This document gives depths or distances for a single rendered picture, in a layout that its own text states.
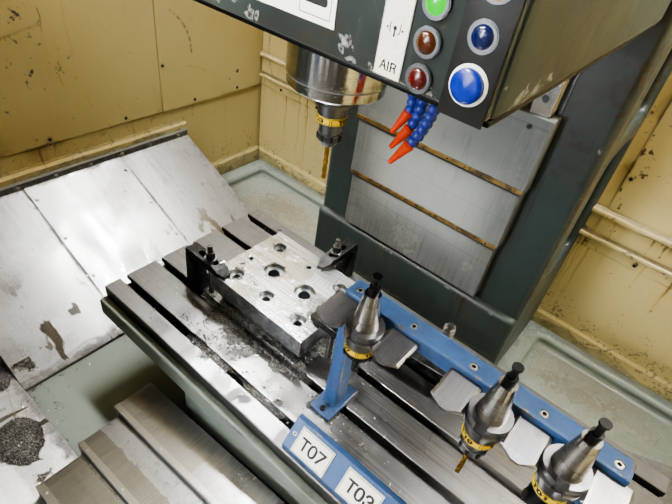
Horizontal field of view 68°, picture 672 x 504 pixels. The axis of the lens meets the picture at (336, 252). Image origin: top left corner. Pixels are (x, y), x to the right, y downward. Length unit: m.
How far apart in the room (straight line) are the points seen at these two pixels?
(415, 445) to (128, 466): 0.60
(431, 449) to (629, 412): 0.89
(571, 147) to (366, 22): 0.75
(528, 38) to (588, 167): 0.75
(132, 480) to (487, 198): 0.99
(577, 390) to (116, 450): 1.31
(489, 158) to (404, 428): 0.62
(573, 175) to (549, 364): 0.79
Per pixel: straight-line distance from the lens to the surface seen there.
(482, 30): 0.45
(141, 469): 1.22
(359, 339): 0.77
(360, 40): 0.52
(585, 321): 1.80
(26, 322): 1.59
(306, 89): 0.76
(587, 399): 1.78
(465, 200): 1.27
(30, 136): 1.75
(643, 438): 1.79
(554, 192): 1.22
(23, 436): 1.41
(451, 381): 0.77
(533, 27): 0.46
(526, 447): 0.76
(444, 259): 1.39
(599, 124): 1.16
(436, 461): 1.07
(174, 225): 1.77
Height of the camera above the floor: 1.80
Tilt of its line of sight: 40 degrees down
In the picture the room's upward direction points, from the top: 10 degrees clockwise
